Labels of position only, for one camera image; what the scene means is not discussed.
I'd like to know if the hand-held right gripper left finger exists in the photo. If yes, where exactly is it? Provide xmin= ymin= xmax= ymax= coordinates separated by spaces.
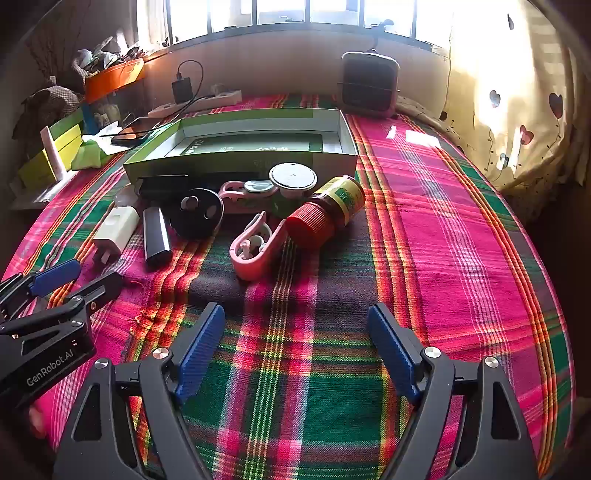
xmin=53 ymin=302 xmax=227 ymax=480

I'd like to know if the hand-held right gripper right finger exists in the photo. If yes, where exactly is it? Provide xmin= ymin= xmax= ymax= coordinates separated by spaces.
xmin=367 ymin=302 xmax=541 ymax=480

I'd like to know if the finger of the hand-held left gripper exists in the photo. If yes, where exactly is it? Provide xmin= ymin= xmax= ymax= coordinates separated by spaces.
xmin=0 ymin=271 xmax=124 ymax=337
xmin=0 ymin=258 xmax=80 ymax=319

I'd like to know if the white charger plug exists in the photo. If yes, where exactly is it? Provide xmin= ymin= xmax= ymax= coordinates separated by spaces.
xmin=92 ymin=206 xmax=140 ymax=266

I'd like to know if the black silver lighter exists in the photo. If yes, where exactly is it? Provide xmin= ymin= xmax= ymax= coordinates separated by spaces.
xmin=142 ymin=207 xmax=172 ymax=268

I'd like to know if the black round magnet disc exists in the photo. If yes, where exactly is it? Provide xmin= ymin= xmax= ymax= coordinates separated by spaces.
xmin=168 ymin=188 xmax=225 ymax=240

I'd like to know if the pink clip with grey piece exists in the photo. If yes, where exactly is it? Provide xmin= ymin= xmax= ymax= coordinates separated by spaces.
xmin=218 ymin=179 xmax=278 ymax=210

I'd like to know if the brown bottle with red cap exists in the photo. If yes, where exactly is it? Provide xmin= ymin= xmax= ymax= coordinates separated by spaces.
xmin=285 ymin=175 xmax=366 ymax=250

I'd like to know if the green spool with white top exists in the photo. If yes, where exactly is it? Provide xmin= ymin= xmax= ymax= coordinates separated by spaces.
xmin=269 ymin=162 xmax=318 ymax=217

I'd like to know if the green cardboard box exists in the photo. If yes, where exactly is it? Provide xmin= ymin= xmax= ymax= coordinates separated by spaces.
xmin=122 ymin=108 xmax=360 ymax=185

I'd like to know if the plaid blanket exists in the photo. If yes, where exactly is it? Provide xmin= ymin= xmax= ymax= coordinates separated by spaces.
xmin=0 ymin=92 xmax=575 ymax=480

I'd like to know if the yellow cardboard box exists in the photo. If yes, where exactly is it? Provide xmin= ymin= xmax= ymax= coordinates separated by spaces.
xmin=53 ymin=124 xmax=85 ymax=162
xmin=17 ymin=148 xmax=61 ymax=185

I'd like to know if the white tube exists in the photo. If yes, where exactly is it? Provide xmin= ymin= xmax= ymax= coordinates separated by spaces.
xmin=41 ymin=126 xmax=65 ymax=182

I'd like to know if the pink clip with white inside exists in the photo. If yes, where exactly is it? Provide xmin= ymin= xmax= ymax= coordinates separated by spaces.
xmin=229 ymin=211 xmax=289 ymax=281

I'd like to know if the white paper sheet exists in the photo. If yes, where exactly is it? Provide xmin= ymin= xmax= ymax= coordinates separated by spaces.
xmin=83 ymin=122 xmax=139 ymax=153

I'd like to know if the lime green box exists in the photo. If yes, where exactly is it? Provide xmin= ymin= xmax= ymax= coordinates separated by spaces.
xmin=46 ymin=111 xmax=85 ymax=139

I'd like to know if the black smartphone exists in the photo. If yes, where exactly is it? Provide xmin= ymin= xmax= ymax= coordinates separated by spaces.
xmin=111 ymin=117 xmax=171 ymax=147

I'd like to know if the clear plastic container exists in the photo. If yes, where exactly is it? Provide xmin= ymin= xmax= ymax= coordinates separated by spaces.
xmin=85 ymin=99 xmax=121 ymax=134

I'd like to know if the brown checkered cloth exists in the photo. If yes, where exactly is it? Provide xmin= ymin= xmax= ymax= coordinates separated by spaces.
xmin=14 ymin=85 xmax=86 ymax=139

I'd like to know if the orange box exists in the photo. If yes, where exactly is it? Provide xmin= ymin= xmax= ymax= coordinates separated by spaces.
xmin=84 ymin=58 xmax=145 ymax=103

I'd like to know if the black power adapter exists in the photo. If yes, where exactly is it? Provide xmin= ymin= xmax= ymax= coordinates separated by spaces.
xmin=172 ymin=78 xmax=195 ymax=103

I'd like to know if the pile of crumpled bags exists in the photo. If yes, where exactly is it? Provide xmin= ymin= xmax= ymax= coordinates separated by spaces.
xmin=71 ymin=37 xmax=148 ymax=75

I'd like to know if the white power strip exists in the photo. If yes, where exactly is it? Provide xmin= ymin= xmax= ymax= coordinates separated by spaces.
xmin=148 ymin=89 xmax=243 ymax=117

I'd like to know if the heart print curtain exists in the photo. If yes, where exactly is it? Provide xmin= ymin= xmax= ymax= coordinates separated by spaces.
xmin=445 ymin=0 xmax=583 ymax=195

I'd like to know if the black space heater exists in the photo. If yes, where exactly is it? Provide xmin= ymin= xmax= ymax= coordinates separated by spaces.
xmin=339 ymin=50 xmax=400 ymax=116

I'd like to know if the black charging cable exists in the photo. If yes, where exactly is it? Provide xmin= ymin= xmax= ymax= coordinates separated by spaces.
xmin=111 ymin=60 xmax=218 ymax=139

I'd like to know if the window frame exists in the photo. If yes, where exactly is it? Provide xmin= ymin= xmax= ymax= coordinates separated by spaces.
xmin=136 ymin=0 xmax=458 ymax=47

